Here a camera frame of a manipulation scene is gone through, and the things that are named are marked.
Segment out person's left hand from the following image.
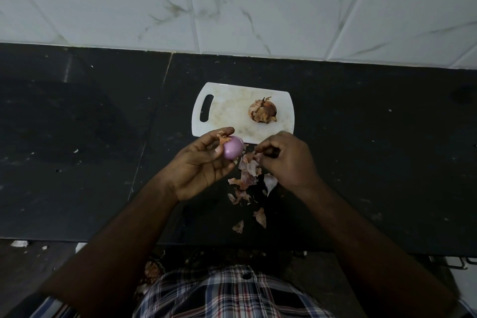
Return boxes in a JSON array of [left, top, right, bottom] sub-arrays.
[[166, 127, 239, 203]]

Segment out person's right hand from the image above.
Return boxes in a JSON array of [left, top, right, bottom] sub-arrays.
[[253, 131, 323, 200]]

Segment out peeled purple onion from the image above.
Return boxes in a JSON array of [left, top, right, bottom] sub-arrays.
[[217, 131, 246, 160]]

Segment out person's left forearm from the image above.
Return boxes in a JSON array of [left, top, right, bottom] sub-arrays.
[[37, 179, 180, 318]]

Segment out person's right forearm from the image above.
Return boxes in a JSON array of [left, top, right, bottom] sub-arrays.
[[297, 179, 460, 318]]

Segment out white plastic cutting board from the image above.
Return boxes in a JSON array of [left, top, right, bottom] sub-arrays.
[[192, 82, 295, 145]]

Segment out pile of onion skins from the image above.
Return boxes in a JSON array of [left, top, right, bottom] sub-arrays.
[[227, 150, 279, 235]]

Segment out unpeeled brown onion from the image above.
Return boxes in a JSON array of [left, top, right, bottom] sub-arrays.
[[248, 97, 278, 124]]

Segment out plaid shirt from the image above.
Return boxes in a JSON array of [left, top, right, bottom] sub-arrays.
[[29, 265, 336, 318]]

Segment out metal cabinet handle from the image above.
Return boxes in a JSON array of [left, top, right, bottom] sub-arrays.
[[428, 254, 469, 271]]

